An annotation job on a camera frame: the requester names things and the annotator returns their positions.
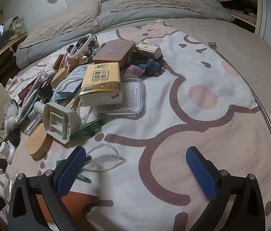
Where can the right beige quilted pillow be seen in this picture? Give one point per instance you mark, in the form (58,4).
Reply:
(124,5)

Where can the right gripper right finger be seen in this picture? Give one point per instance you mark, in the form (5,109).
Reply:
(247,211)

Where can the clear plastic lidded container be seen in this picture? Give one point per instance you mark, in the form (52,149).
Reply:
(132,101)

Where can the green clothespin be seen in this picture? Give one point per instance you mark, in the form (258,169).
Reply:
(88,130)

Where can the floral fabric pouch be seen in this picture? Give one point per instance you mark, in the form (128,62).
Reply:
(27,107)

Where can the purple notebook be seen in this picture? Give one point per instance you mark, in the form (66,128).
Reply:
(35,86)

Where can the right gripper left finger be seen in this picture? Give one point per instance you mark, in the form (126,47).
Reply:
(24,210)

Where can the orange leather card holder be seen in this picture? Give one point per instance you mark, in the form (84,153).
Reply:
(78,206)

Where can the round wooden lid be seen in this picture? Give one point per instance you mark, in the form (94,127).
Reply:
(39,143)

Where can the left beige quilted pillow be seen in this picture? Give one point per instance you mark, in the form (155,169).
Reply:
(79,16)

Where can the wooden shelf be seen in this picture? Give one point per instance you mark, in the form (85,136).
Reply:
(14,41)

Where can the white bowl of clips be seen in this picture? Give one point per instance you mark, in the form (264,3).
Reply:
(81,46)

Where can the grey duvet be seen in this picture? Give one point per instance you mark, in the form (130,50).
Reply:
(212,9)

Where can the yellow tissue pack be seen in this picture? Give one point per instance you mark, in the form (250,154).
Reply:
(101,85)

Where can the white cap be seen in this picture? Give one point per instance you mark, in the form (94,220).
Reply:
(8,22)

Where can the patterned pink white blanket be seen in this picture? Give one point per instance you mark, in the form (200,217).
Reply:
(139,170)

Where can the black stand block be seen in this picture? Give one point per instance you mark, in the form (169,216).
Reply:
(14,137)

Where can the white suction knob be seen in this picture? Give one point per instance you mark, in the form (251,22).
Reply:
(8,151)

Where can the brown soap box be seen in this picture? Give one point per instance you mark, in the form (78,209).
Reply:
(115,51)

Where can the metal back scratcher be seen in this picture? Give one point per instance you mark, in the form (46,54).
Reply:
(258,115)

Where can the crocheted yarn piece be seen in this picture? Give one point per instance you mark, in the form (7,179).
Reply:
(138,65)

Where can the beige quilted pillow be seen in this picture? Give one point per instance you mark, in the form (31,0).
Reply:
(79,16)
(124,5)

